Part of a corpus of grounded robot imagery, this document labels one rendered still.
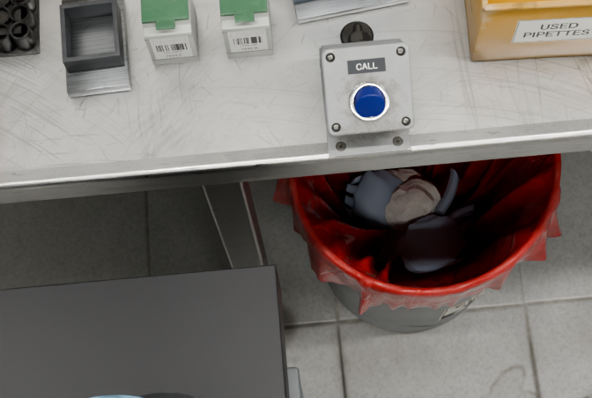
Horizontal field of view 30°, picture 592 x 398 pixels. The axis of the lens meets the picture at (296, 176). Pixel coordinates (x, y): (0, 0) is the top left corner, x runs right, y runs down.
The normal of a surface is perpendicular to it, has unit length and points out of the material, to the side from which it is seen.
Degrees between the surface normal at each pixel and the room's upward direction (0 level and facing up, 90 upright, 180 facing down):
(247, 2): 0
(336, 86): 30
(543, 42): 90
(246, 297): 4
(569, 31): 90
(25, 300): 4
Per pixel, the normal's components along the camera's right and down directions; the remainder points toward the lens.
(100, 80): -0.04, -0.33
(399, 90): 0.01, 0.18
